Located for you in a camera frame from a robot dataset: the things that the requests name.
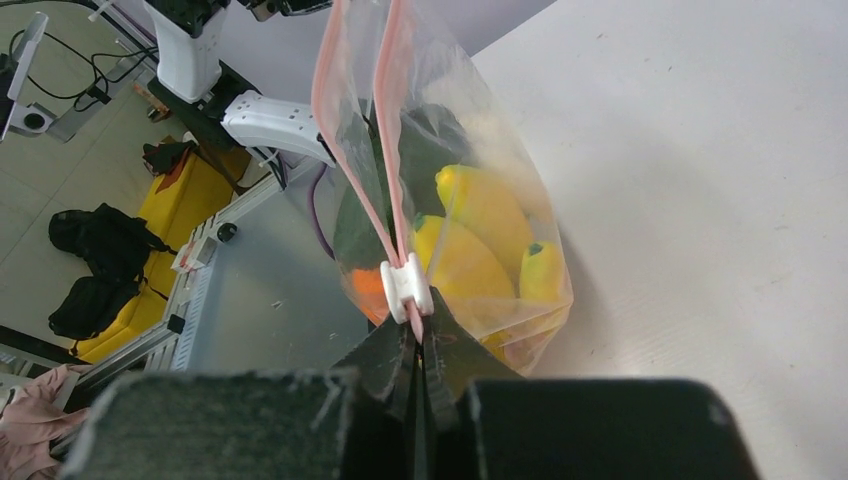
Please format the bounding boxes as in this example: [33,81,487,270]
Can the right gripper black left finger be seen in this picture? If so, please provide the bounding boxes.
[60,321,416,479]

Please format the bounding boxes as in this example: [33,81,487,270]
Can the yellow couch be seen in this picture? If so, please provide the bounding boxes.
[69,135,253,366]

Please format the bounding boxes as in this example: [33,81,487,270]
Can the yellow banana bunch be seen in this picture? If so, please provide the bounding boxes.
[412,214,515,300]
[435,164,534,280]
[519,241,566,304]

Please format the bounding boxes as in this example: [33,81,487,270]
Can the pink cloth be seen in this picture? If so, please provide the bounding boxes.
[1,364,91,479]

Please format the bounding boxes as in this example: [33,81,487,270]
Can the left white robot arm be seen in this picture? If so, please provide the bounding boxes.
[144,1,335,166]

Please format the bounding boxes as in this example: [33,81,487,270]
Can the clear zip top bag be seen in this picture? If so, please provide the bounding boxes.
[311,1,574,375]

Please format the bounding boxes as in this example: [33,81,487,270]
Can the dark green avocado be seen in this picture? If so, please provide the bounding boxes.
[331,102,475,270]

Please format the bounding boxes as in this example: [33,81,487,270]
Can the white bag zipper slider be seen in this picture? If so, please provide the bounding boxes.
[379,252,434,324]

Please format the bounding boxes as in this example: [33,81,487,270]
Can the black backpack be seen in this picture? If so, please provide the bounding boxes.
[48,203,176,342]

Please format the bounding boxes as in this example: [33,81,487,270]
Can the orange toy orange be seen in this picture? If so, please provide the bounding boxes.
[350,268,390,327]

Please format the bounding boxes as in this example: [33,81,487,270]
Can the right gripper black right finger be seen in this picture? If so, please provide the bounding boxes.
[421,292,759,479]

